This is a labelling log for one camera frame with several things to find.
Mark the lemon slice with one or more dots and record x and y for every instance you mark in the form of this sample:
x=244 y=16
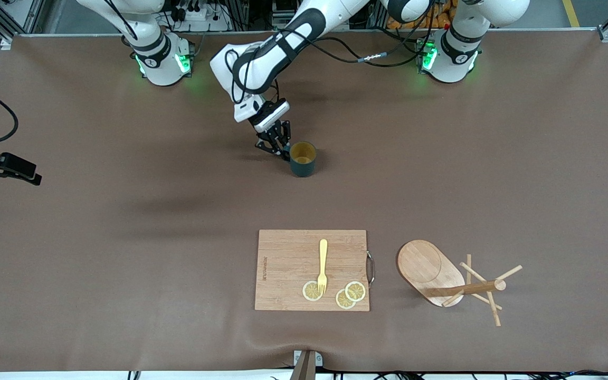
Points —
x=343 y=301
x=310 y=291
x=357 y=290

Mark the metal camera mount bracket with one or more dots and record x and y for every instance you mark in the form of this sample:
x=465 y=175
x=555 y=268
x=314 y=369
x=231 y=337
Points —
x=306 y=367

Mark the white power strip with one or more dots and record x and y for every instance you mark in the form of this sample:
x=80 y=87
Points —
x=198 y=16

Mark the bamboo cutting board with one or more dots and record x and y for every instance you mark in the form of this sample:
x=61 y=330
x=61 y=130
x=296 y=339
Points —
x=288 y=264

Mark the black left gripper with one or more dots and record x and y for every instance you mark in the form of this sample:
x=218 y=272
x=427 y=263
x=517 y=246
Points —
x=274 y=138

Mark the dark teal cup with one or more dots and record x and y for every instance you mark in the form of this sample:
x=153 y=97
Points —
x=304 y=168

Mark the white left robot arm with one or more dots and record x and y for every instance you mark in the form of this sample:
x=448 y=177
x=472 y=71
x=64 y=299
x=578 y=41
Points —
x=262 y=63

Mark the orange snack packets bag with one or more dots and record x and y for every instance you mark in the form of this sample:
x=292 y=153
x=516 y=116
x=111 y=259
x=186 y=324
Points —
x=438 y=21

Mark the brown table mat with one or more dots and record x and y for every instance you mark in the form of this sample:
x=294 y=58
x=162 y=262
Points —
x=388 y=184

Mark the wooden cup rack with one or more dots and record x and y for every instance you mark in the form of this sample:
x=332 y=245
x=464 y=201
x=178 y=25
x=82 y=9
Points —
x=425 y=266

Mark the yellow plastic fork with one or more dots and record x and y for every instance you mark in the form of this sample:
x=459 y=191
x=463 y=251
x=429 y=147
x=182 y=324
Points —
x=323 y=258

